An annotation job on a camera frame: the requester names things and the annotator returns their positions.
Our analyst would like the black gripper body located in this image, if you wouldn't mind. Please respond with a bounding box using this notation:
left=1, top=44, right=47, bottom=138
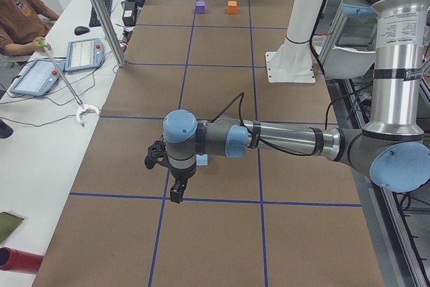
left=171, top=166, right=196, bottom=189

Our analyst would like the light blue foam block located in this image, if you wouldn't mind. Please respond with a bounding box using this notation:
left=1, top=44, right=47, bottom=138
left=196, top=154, right=208, bottom=166

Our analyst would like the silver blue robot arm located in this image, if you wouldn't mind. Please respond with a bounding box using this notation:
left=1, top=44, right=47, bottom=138
left=159, top=0, right=429, bottom=203

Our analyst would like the purple block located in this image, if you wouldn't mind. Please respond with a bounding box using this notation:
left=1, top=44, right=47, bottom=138
left=196, top=1, right=206, bottom=15

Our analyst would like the orange block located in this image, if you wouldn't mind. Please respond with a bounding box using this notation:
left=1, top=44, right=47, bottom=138
left=227, top=0, right=237, bottom=15

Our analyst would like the reacher grabber stick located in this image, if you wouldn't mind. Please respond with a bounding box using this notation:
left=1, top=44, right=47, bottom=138
left=36, top=37, right=100, bottom=127

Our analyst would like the brown paper table mat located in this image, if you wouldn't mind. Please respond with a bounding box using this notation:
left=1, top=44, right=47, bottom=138
left=34, top=0, right=384, bottom=286

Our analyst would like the blue teach pendant tablet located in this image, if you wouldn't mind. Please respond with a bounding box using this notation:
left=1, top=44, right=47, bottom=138
left=64, top=38, right=105, bottom=72

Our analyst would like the black power adapter box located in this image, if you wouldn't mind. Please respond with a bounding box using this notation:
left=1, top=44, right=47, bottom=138
left=122, top=1, right=137, bottom=27

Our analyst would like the green cloth pad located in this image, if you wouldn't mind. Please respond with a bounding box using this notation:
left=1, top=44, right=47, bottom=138
left=0, top=212, right=25, bottom=243

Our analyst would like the black computer mouse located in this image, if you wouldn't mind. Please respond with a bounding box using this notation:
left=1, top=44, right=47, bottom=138
left=74, top=26, right=90, bottom=36

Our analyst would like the red cylinder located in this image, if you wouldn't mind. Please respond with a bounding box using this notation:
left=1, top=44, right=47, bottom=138
left=1, top=247, right=44, bottom=274

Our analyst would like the black keyboard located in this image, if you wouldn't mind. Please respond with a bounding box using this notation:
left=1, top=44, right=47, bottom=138
left=89, top=0, right=114, bottom=28

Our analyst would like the white chair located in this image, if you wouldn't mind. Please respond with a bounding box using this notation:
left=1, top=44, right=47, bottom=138
left=324, top=46, right=376, bottom=79

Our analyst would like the person in brown shirt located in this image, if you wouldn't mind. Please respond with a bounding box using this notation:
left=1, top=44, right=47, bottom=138
left=1, top=0, right=59, bottom=56

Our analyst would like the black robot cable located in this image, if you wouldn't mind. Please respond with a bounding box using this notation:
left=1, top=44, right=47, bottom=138
left=210, top=92, right=339, bottom=157

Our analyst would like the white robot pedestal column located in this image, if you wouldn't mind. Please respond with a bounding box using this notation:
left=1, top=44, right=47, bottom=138
left=265, top=0, right=324, bottom=83

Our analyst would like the aluminium frame post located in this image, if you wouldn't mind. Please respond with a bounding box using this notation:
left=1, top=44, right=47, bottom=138
left=90, top=0, right=126, bottom=67

